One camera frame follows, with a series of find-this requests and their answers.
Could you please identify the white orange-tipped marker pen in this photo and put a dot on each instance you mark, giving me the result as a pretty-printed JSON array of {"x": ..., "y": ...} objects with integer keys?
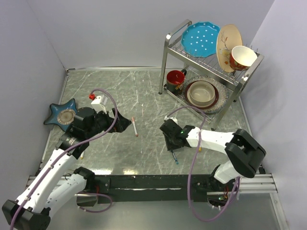
[{"x": 135, "y": 129}]

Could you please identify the blue star-shaped dish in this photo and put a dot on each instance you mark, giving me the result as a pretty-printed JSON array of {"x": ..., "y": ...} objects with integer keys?
[{"x": 62, "y": 115}]

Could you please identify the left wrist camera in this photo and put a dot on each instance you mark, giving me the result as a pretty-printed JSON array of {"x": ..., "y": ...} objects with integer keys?
[{"x": 97, "y": 103}]

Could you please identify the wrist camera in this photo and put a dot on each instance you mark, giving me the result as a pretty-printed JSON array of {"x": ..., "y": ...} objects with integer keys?
[
  {"x": 171, "y": 118},
  {"x": 97, "y": 103}
]

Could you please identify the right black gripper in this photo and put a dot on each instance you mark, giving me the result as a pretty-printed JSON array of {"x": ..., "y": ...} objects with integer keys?
[{"x": 170, "y": 146}]

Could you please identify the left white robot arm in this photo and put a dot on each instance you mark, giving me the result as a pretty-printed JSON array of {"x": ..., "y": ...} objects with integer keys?
[{"x": 36, "y": 206}]

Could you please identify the beige bowl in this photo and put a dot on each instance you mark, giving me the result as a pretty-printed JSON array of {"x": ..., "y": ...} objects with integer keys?
[{"x": 201, "y": 92}]

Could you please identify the dark red plate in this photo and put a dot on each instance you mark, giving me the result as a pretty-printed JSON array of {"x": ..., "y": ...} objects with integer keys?
[{"x": 192, "y": 95}]

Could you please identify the blue marker pen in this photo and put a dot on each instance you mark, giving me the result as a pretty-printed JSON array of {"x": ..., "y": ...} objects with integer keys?
[{"x": 174, "y": 156}]

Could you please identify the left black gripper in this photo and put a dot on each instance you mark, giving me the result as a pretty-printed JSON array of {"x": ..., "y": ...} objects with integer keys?
[{"x": 110, "y": 120}]

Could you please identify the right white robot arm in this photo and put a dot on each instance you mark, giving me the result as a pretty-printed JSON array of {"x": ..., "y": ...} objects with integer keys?
[{"x": 245, "y": 154}]

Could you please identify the steel dish rack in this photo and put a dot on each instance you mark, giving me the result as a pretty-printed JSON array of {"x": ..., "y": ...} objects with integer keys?
[{"x": 206, "y": 66}]

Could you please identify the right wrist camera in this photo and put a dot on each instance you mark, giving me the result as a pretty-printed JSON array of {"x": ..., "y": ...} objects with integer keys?
[{"x": 171, "y": 118}]

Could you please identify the red white bowl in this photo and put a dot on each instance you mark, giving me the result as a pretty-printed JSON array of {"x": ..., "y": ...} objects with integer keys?
[{"x": 242, "y": 58}]

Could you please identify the blue polka-dot plate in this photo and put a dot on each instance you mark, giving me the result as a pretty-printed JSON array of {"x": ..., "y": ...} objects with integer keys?
[{"x": 199, "y": 39}]

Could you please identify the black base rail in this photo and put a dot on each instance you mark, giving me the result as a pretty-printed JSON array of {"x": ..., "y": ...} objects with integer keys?
[{"x": 134, "y": 188}]

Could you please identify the red black mug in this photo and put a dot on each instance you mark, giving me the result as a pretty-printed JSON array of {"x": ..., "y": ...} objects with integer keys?
[{"x": 175, "y": 80}]

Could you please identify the cream floral plate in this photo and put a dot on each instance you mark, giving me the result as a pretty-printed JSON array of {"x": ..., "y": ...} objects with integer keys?
[{"x": 228, "y": 38}]

